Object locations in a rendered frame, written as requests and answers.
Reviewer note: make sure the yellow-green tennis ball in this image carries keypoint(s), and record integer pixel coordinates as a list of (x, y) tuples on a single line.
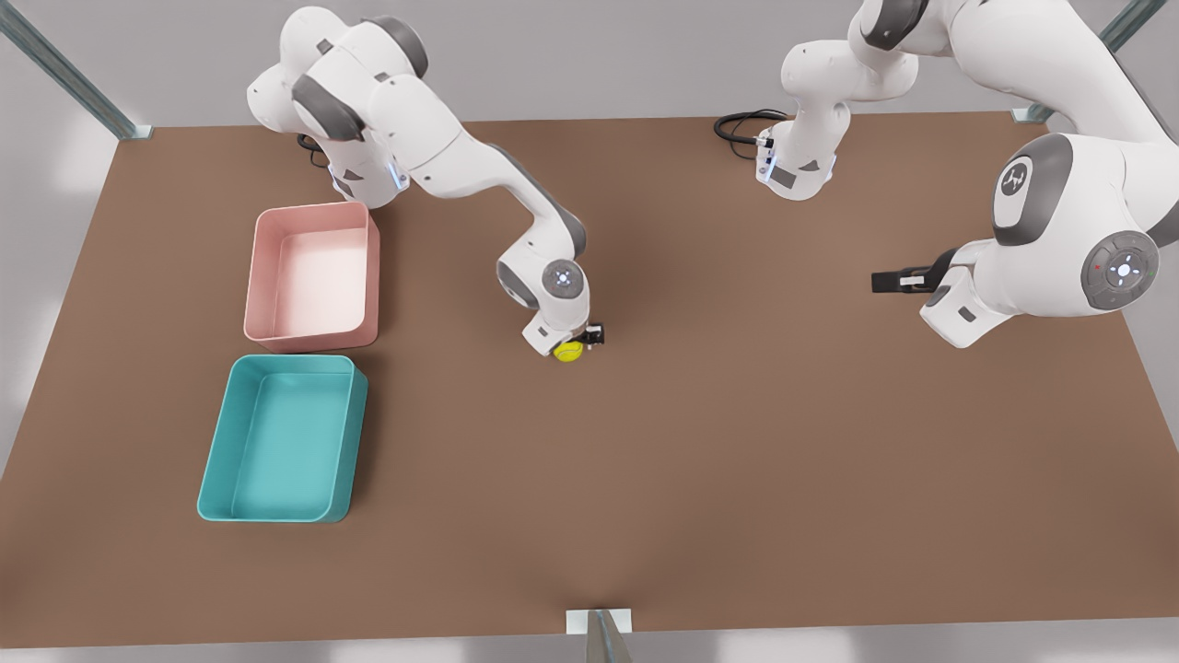
[(568, 351)]

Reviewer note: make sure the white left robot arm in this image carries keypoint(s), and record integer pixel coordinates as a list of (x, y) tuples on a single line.
[(1059, 212)]

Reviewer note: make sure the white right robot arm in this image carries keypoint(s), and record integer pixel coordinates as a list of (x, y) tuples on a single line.
[(433, 147)]

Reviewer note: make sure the pink plastic bin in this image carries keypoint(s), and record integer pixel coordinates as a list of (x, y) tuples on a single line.
[(313, 276)]

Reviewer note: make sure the teal plastic bin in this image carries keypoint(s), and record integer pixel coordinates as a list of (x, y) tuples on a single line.
[(281, 440)]

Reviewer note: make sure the silver frame post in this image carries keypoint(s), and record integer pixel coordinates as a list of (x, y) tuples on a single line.
[(1096, 51), (603, 635), (69, 72)]

